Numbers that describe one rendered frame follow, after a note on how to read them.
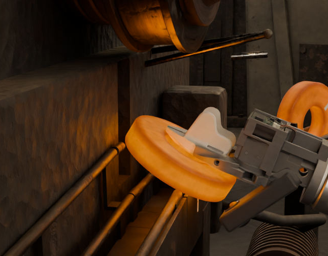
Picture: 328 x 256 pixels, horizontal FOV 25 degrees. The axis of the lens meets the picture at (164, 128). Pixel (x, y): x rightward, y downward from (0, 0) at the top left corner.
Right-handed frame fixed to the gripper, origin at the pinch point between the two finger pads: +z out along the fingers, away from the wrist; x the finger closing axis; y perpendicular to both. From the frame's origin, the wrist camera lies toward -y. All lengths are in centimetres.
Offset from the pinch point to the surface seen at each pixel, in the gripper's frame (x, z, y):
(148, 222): 5.3, -1.5, -10.7
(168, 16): 14.5, 3.5, 16.5
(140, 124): 3.8, 4.1, 0.9
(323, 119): -50, -20, 1
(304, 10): -271, -5, 9
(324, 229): -196, -47, -65
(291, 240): -28.4, -22.3, -16.8
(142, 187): 3.3, 1.1, -7.2
